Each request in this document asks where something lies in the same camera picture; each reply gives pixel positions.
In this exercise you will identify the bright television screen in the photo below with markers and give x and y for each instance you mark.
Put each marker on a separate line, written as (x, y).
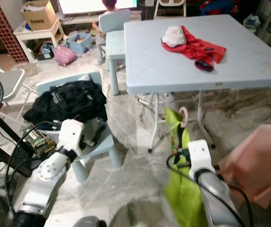
(83, 4)

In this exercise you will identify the black green battery box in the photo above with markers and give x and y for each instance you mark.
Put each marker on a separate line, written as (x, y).
(38, 139)

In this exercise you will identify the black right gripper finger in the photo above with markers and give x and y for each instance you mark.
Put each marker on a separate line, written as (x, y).
(179, 138)

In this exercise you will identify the seated child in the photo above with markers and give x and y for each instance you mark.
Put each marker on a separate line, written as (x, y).
(109, 4)

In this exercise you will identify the blue toy bin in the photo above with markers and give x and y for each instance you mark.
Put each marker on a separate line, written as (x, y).
(81, 47)

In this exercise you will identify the small black case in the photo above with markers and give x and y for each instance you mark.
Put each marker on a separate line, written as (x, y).
(45, 52)

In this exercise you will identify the white plastic bag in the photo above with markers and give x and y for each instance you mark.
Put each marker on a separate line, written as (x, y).
(252, 22)

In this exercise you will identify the red garment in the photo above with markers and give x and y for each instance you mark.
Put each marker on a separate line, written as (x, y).
(199, 49)

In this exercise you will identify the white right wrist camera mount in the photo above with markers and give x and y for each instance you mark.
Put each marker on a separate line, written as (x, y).
(201, 156)

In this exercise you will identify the white low table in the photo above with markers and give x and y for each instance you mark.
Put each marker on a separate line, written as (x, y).
(38, 33)

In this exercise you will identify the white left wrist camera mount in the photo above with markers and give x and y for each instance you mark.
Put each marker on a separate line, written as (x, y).
(71, 135)

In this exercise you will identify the light blue child chair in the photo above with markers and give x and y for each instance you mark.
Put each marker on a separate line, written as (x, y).
(48, 85)
(114, 21)

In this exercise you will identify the red brick pillar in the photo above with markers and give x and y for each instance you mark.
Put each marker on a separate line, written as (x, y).
(5, 33)

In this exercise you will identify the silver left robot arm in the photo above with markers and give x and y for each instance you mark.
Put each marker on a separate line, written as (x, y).
(55, 170)

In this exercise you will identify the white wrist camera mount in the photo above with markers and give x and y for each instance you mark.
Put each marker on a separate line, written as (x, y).
(71, 135)
(201, 156)

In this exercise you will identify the lime green garment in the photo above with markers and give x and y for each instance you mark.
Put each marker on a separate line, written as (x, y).
(182, 198)

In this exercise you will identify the white cap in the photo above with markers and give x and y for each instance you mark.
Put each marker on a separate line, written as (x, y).
(175, 36)

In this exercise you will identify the brown cardboard box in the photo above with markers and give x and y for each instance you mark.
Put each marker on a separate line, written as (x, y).
(39, 21)

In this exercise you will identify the light blue folding table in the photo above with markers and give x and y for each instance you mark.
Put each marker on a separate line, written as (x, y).
(163, 75)

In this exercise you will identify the grey folding chair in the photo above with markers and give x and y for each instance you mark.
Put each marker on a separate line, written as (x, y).
(12, 78)

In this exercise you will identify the pale pink garment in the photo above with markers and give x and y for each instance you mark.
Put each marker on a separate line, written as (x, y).
(258, 161)

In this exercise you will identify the pink bag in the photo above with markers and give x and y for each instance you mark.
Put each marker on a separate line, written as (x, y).
(65, 56)

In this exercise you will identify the blue red bag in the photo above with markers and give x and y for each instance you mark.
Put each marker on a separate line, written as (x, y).
(218, 7)

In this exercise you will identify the grey left robot leg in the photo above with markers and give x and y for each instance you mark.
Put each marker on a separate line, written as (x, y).
(91, 223)

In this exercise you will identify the pink plastic hanger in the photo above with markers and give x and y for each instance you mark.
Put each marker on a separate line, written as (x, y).
(186, 118)

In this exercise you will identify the black garment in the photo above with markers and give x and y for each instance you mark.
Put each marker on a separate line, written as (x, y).
(66, 101)

